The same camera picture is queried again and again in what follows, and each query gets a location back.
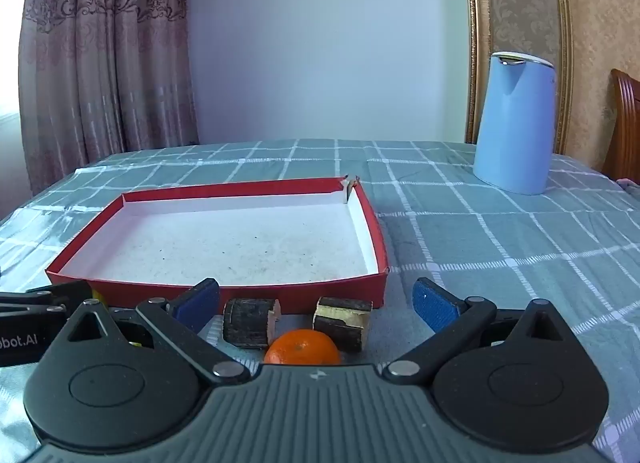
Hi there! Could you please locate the red cardboard box tray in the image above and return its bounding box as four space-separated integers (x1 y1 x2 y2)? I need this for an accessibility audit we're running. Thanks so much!
45 175 390 311

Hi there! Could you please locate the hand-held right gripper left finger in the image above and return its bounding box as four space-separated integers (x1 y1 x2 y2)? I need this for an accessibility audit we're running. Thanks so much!
65 278 252 386

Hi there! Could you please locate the brown wooden chair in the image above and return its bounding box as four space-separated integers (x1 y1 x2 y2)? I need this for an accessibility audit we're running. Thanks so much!
602 69 640 181

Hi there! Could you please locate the pink patterned curtain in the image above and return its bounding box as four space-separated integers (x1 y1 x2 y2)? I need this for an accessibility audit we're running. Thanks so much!
17 0 201 198

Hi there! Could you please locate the dark sugarcane piece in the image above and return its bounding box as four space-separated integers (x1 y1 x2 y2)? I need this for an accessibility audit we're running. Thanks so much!
222 298 282 351

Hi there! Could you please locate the orange mandarin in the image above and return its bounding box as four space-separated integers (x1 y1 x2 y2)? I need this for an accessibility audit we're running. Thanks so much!
263 329 342 366

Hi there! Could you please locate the gold ornate frame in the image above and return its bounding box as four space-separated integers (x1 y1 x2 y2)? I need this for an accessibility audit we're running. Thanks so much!
462 0 573 156

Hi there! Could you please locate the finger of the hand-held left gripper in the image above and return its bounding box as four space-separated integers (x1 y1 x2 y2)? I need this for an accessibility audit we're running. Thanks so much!
26 280 94 308
0 295 69 318

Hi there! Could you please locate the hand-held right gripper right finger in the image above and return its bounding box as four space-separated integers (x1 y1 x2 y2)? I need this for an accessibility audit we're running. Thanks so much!
381 277 577 386

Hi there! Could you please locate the light blue electric kettle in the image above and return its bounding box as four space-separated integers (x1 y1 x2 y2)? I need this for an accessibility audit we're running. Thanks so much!
472 51 557 196

